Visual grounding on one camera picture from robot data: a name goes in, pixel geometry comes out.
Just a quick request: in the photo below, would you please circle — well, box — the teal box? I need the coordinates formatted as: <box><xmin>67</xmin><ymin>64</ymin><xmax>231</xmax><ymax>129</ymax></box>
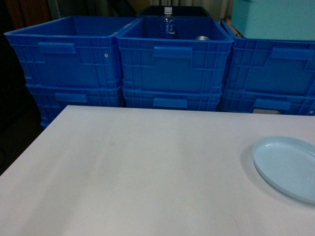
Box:
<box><xmin>231</xmin><ymin>0</ymin><xmax>315</xmax><ymax>41</ymax></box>

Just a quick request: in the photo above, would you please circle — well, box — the blue crate bottom right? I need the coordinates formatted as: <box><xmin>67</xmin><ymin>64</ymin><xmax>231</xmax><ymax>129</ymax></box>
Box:
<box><xmin>220</xmin><ymin>89</ymin><xmax>315</xmax><ymax>116</ymax></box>

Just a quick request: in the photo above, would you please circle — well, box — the light blue oval tray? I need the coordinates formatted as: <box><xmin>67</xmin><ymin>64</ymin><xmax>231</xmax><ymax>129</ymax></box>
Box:
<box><xmin>252</xmin><ymin>136</ymin><xmax>315</xmax><ymax>204</ymax></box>

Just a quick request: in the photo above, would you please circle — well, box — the blue crate top middle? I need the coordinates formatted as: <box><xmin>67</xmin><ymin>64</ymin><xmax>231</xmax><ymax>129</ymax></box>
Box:
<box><xmin>117</xmin><ymin>16</ymin><xmax>233</xmax><ymax>93</ymax></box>

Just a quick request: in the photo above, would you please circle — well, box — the blue crate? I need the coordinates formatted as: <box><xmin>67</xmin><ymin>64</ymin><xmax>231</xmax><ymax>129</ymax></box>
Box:
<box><xmin>4</xmin><ymin>16</ymin><xmax>134</xmax><ymax>89</ymax></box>
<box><xmin>220</xmin><ymin>89</ymin><xmax>315</xmax><ymax>116</ymax></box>
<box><xmin>122</xmin><ymin>88</ymin><xmax>221</xmax><ymax>111</ymax></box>
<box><xmin>27</xmin><ymin>85</ymin><xmax>126</xmax><ymax>128</ymax></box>
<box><xmin>220</xmin><ymin>19</ymin><xmax>315</xmax><ymax>97</ymax></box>
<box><xmin>117</xmin><ymin>16</ymin><xmax>233</xmax><ymax>93</ymax></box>

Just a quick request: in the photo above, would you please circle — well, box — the blue crate top right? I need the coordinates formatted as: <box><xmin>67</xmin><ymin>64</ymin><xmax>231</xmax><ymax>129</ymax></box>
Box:
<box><xmin>220</xmin><ymin>19</ymin><xmax>315</xmax><ymax>97</ymax></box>

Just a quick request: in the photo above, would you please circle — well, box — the blue crate top left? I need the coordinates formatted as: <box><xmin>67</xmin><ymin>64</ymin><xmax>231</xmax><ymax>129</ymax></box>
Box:
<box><xmin>4</xmin><ymin>16</ymin><xmax>134</xmax><ymax>89</ymax></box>

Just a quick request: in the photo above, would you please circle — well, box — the clear water bottle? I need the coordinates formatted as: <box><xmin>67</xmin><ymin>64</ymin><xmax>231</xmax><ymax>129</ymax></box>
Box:
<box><xmin>160</xmin><ymin>6</ymin><xmax>176</xmax><ymax>39</ymax></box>

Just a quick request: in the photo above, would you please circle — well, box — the blue crate bottom left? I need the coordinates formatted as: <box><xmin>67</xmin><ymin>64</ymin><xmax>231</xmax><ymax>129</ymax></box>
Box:
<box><xmin>27</xmin><ymin>85</ymin><xmax>126</xmax><ymax>128</ymax></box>

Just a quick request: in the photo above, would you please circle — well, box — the silver can top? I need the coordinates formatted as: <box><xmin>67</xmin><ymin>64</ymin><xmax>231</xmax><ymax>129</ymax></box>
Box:
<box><xmin>195</xmin><ymin>35</ymin><xmax>210</xmax><ymax>41</ymax></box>

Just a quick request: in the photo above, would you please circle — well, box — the blue crate bottom middle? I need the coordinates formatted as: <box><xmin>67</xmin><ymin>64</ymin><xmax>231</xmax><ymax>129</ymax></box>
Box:
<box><xmin>122</xmin><ymin>88</ymin><xmax>221</xmax><ymax>111</ymax></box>

